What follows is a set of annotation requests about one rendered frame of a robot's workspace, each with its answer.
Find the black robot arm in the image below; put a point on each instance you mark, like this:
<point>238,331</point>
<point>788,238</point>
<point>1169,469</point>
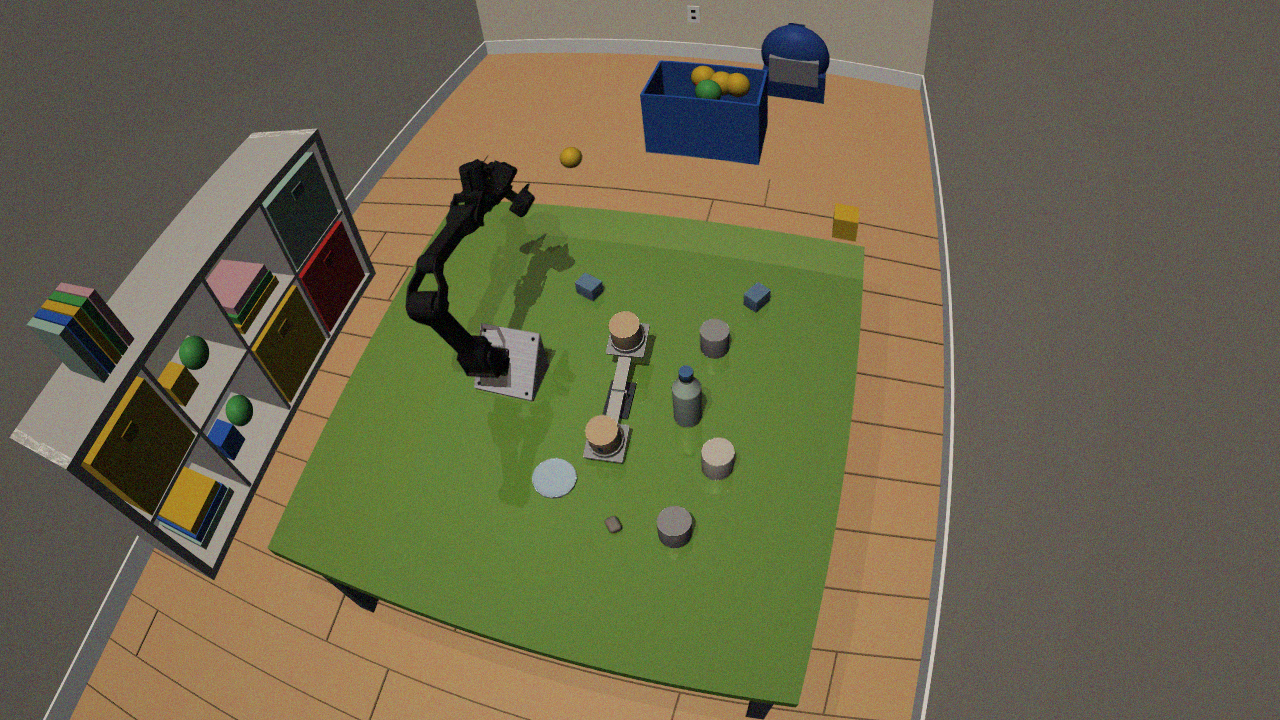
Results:
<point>476,355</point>

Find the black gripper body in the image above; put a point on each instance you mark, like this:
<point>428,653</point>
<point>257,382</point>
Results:
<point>521,202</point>

